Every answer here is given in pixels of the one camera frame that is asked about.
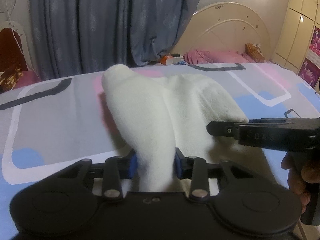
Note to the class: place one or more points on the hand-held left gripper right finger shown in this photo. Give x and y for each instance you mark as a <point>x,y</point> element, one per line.
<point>178,166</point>

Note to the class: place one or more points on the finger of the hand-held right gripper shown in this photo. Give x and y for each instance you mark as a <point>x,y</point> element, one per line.
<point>222,129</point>

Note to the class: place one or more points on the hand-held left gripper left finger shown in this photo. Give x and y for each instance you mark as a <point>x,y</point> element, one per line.
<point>132,167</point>

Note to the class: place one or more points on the cream fleece garment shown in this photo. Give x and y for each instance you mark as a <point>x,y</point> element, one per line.
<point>150,110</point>

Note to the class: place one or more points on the person's right hand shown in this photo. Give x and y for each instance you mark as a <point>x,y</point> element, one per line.
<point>296,182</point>

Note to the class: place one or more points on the pink blanket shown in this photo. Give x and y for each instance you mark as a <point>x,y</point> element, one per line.
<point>207,56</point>

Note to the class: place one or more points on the white blue packet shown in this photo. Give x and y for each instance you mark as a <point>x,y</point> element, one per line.
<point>179,60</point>

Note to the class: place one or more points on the small orange box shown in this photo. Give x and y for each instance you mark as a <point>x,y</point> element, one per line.
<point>166,60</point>

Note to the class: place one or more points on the patterned pastel bed sheet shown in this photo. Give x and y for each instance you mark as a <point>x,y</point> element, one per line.
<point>50,117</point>

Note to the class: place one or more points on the cream arched bed headboard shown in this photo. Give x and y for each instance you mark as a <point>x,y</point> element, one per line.
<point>225,22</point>

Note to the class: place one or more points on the cream wardrobe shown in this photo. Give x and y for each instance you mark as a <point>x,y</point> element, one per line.
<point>295,17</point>

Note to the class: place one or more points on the pink pillow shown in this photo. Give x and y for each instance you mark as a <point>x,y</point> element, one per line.
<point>28,77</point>

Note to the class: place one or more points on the blue-grey curtain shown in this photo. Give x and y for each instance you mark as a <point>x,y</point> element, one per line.
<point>87,25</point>

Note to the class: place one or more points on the printed cartoon pillow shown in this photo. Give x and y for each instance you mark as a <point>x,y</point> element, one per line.
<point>10,77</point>

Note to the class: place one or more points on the white scalloped red-brown headboard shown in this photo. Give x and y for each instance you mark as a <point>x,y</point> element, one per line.
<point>10,45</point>

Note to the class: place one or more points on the pink wall poster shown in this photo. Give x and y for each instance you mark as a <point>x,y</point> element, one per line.
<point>315,42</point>
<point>310,73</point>

